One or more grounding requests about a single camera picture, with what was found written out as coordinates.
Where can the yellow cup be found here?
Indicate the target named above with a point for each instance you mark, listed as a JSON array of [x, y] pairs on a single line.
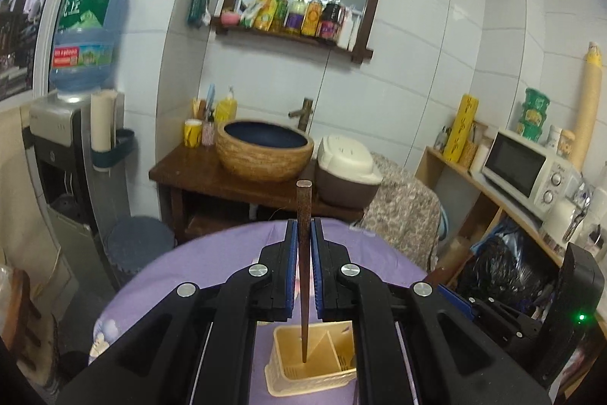
[[193, 133]]

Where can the grey patterned cloth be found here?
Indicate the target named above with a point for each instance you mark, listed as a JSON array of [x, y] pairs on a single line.
[[403, 205]]

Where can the blue round stool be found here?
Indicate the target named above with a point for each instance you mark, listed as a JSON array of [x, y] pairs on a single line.
[[140, 243]]

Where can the dark wooden chopstick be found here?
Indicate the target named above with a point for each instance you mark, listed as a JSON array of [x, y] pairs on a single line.
[[303, 243]]

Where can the small pale bottle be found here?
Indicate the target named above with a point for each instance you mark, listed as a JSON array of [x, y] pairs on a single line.
[[443, 138]]

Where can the teal plastic holder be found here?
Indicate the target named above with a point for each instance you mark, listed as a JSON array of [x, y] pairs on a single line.
[[116, 153]]

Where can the light wooden shelf unit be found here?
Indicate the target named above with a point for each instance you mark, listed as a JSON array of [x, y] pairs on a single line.
[[441, 170]]

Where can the dark window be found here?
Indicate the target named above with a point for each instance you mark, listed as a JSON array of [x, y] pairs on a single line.
[[28, 6]]

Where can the bronze faucet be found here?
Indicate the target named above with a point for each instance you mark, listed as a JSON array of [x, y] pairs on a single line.
[[303, 113]]

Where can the yellow soap dispenser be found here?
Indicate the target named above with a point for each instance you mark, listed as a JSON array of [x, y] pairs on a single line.
[[226, 108]]

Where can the white brown rice cooker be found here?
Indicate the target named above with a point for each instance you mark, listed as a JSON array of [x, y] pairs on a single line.
[[346, 167]]

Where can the white microwave oven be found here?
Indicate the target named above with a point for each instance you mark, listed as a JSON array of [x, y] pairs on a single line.
[[517, 165]]

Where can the glass jar yellow contents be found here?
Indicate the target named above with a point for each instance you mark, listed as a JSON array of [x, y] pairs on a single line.
[[470, 151]]

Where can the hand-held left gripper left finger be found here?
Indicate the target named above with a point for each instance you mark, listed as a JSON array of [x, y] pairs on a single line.
[[291, 277]]

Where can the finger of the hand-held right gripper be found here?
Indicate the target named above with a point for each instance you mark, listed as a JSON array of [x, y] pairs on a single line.
[[493, 319]]

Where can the blue toothbrush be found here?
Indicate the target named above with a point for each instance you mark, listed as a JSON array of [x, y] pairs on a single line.
[[210, 99]]

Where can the white cylinder container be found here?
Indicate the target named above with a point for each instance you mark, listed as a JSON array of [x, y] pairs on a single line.
[[482, 157]]

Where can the cream plastic utensil holder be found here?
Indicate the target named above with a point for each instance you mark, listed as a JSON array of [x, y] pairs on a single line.
[[327, 353]]

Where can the dark sauce bottle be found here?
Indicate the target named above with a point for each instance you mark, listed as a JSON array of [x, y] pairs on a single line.
[[330, 23]]

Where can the dark wooden vanity table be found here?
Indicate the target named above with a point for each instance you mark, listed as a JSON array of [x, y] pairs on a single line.
[[189, 172]]

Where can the yellow snack bag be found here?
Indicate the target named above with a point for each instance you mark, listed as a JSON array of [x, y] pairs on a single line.
[[263, 11]]

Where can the pink small bowl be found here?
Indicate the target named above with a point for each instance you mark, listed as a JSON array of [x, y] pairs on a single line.
[[231, 17]]

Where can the green glass bottle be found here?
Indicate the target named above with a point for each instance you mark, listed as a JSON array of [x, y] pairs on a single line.
[[281, 13]]

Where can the brown wooden chair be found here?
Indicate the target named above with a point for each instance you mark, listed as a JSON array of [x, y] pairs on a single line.
[[21, 315]]

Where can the yellow label oil bottle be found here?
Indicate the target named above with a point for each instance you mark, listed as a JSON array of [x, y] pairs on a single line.
[[311, 20]]

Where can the purple floral tablecloth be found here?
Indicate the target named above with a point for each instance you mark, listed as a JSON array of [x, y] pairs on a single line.
[[199, 258]]

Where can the tall yellow box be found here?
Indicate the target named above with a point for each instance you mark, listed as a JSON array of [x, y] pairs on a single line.
[[461, 127]]

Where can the blue water jug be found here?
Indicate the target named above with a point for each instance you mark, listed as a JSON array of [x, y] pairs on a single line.
[[90, 30]]

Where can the yellow label jar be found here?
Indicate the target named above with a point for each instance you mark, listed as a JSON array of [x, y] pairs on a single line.
[[566, 144]]

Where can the white plastic bottle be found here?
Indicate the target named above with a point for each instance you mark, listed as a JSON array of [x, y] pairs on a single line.
[[348, 32]]

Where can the grey water dispenser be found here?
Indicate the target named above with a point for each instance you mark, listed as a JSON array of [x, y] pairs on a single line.
[[52, 125]]

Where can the black plastic bag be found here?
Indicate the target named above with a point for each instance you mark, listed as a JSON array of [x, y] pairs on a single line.
[[498, 267]]

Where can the white jar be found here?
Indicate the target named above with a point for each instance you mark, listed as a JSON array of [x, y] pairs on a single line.
[[553, 138]]

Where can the green hanging packet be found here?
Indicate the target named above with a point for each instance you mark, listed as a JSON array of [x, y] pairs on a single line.
[[198, 1]]

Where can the woven pattern basin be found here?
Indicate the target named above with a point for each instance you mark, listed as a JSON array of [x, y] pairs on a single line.
[[263, 160]]

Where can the white electric kettle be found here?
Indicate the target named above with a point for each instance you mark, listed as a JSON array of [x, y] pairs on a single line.
[[564, 215]]

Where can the purple label bottle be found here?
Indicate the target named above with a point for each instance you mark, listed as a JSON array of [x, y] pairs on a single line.
[[296, 18]]

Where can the pink patterned cup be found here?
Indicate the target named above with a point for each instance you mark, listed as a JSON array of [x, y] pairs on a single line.
[[208, 134]]

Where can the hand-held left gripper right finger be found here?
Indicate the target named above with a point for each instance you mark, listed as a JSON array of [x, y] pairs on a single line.
[[317, 281]]

